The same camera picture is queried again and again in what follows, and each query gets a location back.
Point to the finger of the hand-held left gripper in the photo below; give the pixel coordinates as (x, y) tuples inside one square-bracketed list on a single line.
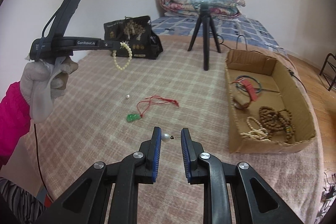
[(113, 44)]

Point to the person's zebra patterned clothing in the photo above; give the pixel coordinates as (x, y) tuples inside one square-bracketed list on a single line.
[(15, 200)]

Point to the black tripod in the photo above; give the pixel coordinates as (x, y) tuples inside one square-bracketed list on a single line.
[(206, 50)]

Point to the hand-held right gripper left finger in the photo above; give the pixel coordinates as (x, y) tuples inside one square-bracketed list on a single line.
[(156, 153)]

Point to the plaid woven blanket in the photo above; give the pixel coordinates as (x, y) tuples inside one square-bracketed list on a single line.
[(183, 87)]

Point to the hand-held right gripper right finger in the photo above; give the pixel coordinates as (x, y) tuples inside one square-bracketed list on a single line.
[(185, 153)]

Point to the black metal clothes rack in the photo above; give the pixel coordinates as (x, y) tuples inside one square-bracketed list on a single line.
[(324, 66)]

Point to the blue patterned bed sheet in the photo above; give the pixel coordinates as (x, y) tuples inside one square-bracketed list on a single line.
[(249, 29)]

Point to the brown cardboard box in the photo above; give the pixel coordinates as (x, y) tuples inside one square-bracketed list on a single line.
[(262, 145)]

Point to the person's left forearm pink sleeve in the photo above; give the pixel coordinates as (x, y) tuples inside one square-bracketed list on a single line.
[(13, 121)]

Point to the person's left hand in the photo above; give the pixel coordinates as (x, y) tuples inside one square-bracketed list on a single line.
[(34, 74)]

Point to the folded floral quilt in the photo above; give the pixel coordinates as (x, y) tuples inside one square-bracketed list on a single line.
[(173, 3)]

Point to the black printed snack bag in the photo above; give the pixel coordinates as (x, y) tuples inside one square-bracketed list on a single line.
[(139, 37)]

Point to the dark thin bangle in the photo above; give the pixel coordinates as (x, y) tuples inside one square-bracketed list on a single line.
[(261, 86)]

